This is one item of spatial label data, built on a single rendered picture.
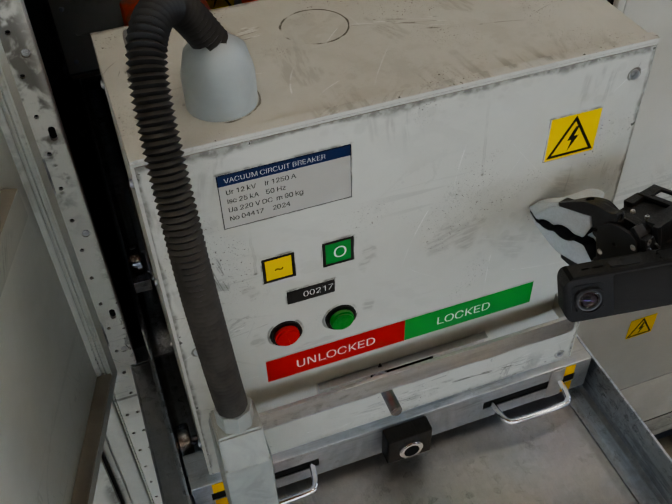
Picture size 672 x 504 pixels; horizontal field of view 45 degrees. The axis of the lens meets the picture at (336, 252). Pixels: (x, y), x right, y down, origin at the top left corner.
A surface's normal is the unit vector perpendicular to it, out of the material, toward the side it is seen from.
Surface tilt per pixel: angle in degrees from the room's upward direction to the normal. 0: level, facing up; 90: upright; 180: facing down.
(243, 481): 90
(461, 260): 90
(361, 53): 0
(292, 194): 90
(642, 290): 74
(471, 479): 0
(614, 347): 90
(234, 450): 60
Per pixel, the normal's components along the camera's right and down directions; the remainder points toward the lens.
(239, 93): 0.63, 0.53
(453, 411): 0.34, 0.65
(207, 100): -0.21, 0.69
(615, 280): 0.06, 0.48
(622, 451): -0.03, -0.71
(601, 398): -0.94, 0.26
